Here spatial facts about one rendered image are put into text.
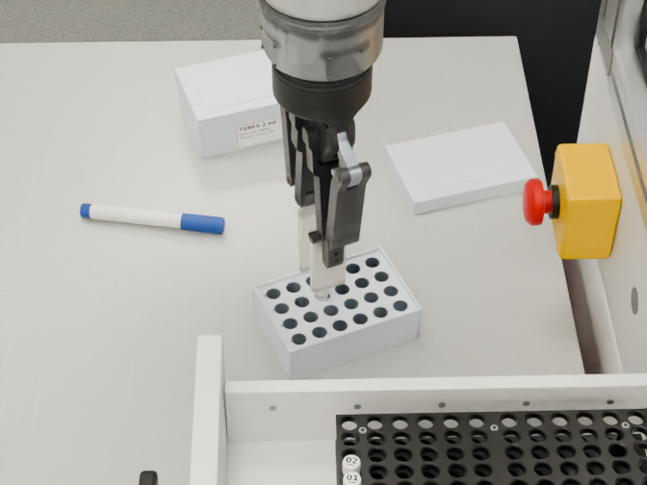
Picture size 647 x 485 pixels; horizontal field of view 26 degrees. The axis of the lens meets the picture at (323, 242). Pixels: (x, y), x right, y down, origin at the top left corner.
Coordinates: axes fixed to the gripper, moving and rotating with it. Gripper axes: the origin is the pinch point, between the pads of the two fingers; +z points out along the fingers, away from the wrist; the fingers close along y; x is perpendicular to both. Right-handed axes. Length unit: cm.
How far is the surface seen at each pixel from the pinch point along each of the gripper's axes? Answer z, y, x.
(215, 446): -7.1, 21.0, -17.0
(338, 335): 5.8, 4.9, -0.6
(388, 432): -4.4, 22.8, -4.8
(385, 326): 6.5, 5.0, 3.8
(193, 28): 85, -146, 36
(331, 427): 0.5, 17.3, -6.7
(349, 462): -5.5, 24.8, -8.7
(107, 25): 85, -154, 20
